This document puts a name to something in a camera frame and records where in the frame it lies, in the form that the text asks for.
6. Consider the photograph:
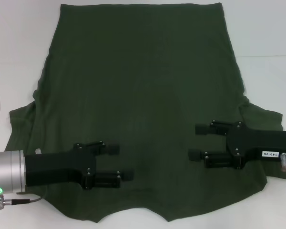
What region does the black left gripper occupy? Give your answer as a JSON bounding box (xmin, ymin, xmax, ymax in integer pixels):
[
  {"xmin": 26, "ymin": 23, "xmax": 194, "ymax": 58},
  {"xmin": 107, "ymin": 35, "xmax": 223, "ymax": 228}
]
[{"xmin": 25, "ymin": 140, "xmax": 135, "ymax": 193}]

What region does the dark green t-shirt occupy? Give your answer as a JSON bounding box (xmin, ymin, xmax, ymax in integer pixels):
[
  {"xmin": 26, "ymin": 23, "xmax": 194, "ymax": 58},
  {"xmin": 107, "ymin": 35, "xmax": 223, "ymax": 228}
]
[{"xmin": 4, "ymin": 2, "xmax": 286, "ymax": 224}]

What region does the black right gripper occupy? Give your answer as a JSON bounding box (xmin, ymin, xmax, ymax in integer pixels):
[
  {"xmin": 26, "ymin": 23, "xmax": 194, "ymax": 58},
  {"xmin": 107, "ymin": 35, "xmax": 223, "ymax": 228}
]
[{"xmin": 188, "ymin": 120, "xmax": 286, "ymax": 171}]

